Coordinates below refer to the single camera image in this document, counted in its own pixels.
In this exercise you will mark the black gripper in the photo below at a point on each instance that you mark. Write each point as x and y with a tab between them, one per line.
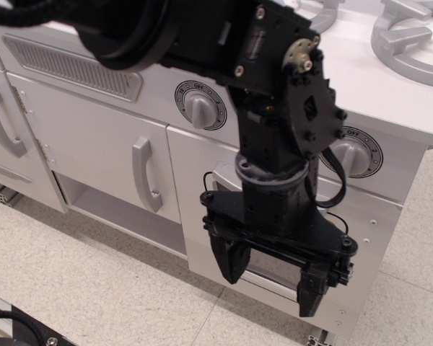
278	214

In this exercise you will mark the silver oven door handle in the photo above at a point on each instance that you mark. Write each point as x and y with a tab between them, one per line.
225	178

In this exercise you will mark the white oven door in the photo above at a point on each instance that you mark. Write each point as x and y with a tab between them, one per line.
361	227

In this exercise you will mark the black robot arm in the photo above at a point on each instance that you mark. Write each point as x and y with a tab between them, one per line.
268	58

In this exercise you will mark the right grey timer knob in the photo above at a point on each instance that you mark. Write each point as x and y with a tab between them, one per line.
359	153

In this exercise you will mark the grey timer knob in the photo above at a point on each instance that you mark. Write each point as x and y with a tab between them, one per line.
200	105
359	153

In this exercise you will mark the left grey timer knob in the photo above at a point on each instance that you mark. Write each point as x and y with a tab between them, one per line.
200	105

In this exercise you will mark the white toy kitchen unit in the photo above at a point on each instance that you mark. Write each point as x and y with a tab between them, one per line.
396	111

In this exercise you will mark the white cabinet door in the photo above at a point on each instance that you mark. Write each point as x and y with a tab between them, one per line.
23	167
91	143

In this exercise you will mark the middle silver stove burner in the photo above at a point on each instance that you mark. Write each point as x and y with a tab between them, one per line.
322	14

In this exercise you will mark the silver stove burner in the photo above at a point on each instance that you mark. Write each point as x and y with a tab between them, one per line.
322	14
402	38

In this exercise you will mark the right silver stove burner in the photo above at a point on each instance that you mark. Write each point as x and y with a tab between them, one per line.
402	38

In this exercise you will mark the left white cabinet door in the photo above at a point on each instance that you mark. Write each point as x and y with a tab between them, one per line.
23	167

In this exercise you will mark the silver vent grille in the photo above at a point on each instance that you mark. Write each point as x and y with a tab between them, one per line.
73	68

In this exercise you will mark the aluminium frame rail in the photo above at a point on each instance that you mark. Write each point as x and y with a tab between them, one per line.
321	337

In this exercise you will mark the silver cabinet door handle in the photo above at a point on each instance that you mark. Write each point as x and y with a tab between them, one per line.
140	155

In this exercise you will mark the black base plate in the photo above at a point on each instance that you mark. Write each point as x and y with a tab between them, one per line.
19	328

